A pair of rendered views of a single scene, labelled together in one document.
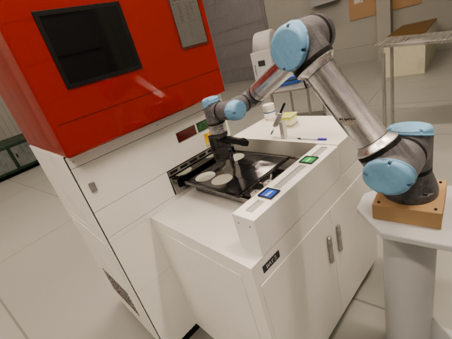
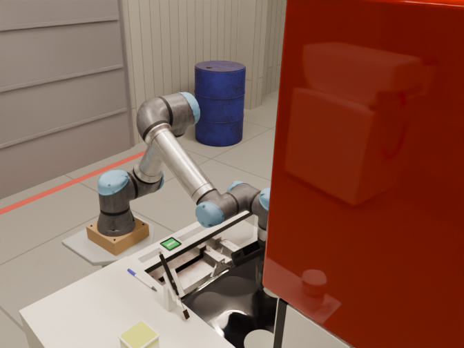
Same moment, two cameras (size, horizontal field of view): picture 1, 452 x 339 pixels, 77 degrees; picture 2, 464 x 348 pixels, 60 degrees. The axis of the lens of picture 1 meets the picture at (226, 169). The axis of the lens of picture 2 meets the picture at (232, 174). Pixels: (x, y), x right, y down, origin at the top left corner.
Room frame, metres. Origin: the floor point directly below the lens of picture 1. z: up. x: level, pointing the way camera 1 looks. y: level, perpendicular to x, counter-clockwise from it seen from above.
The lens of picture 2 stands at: (2.15, -0.27, 1.85)
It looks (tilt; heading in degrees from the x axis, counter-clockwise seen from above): 27 degrees down; 172
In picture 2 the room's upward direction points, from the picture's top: 2 degrees clockwise
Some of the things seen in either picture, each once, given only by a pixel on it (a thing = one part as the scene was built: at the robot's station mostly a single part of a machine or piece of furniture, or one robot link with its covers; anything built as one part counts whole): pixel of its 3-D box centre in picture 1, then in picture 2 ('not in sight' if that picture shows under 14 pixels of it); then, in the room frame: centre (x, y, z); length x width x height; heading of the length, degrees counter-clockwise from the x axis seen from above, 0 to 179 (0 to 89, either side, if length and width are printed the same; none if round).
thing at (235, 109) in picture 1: (233, 108); (242, 198); (1.10, -0.09, 1.21); 0.11 x 0.11 x 0.08; 39
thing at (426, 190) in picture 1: (409, 177); (115, 215); (0.74, -0.55, 0.93); 0.15 x 0.15 x 0.10
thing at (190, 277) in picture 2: not in sight; (198, 273); (1.03, -0.23, 0.87); 0.36 x 0.08 x 0.03; 129
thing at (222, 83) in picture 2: not in sight; (219, 102); (-2.33, 0.17, 0.43); 0.59 x 0.58 x 0.87; 136
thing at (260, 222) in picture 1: (294, 192); (197, 245); (0.91, -0.22, 0.89); 0.55 x 0.09 x 0.14; 129
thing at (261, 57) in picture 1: (267, 58); not in sight; (8.46, -2.00, 0.73); 0.85 x 0.67 x 1.47; 134
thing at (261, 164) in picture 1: (236, 169); (257, 304); (1.23, -0.05, 0.90); 0.34 x 0.34 x 0.01; 39
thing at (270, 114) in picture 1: (269, 111); not in sight; (1.65, -0.35, 1.01); 0.07 x 0.07 x 0.10
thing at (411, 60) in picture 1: (411, 46); not in sight; (6.09, -4.54, 0.37); 2.09 x 0.67 x 0.74; 136
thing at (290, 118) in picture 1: (288, 120); (139, 344); (1.44, -0.39, 1.00); 0.07 x 0.07 x 0.07; 41
